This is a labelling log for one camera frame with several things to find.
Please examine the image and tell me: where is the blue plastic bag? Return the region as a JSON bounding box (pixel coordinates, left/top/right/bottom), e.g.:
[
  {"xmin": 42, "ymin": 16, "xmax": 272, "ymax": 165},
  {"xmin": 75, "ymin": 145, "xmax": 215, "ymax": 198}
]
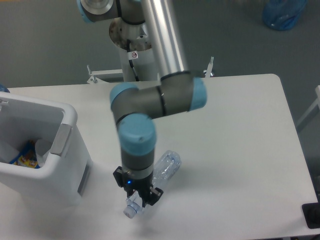
[{"xmin": 261, "ymin": 0, "xmax": 308, "ymax": 31}]

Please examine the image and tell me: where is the blue yellow snack wrapper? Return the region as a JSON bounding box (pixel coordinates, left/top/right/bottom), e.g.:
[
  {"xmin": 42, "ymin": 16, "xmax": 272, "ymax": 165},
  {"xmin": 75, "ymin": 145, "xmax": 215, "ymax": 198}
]
[{"xmin": 9, "ymin": 140, "xmax": 40, "ymax": 169}]

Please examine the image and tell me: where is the clear plastic water bottle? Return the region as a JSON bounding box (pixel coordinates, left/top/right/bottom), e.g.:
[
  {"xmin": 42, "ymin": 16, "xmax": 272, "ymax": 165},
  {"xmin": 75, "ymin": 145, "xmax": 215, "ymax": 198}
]
[{"xmin": 123, "ymin": 150, "xmax": 182, "ymax": 219}]

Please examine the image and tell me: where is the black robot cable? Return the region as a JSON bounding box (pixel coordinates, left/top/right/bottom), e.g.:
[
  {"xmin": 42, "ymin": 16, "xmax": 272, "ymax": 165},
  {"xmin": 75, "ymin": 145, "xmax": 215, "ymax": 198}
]
[{"xmin": 126, "ymin": 38, "xmax": 140, "ymax": 82}]

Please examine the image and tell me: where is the white frame at right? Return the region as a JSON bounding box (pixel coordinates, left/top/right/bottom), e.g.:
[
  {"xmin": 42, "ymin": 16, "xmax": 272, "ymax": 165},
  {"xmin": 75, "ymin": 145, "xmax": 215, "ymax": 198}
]
[{"xmin": 296, "ymin": 85, "xmax": 320, "ymax": 133}]

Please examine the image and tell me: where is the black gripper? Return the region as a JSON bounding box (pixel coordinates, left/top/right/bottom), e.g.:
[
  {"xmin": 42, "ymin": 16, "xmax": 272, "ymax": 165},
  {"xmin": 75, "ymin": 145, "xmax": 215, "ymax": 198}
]
[{"xmin": 113, "ymin": 166, "xmax": 164, "ymax": 208}]

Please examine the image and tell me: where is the blue object at left edge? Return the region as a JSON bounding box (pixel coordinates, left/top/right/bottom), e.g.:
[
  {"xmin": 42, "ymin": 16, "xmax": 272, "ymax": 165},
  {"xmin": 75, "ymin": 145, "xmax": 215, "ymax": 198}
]
[{"xmin": 0, "ymin": 84, "xmax": 10, "ymax": 93}]

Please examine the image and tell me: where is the black clamp on table edge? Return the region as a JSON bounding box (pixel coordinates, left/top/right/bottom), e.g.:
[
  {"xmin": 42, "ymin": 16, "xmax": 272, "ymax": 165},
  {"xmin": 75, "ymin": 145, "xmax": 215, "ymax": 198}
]
[{"xmin": 301, "ymin": 202, "xmax": 320, "ymax": 229}]

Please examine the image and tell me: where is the white trash can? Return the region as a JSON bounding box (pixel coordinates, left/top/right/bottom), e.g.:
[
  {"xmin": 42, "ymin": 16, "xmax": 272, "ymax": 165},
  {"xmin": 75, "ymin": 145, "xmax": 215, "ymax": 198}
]
[{"xmin": 0, "ymin": 92, "xmax": 93, "ymax": 207}]

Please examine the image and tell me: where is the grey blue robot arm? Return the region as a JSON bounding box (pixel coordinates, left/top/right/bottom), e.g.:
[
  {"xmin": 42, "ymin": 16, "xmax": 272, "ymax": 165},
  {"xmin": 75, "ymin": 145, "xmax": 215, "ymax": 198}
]
[{"xmin": 77, "ymin": 0, "xmax": 207, "ymax": 206}]

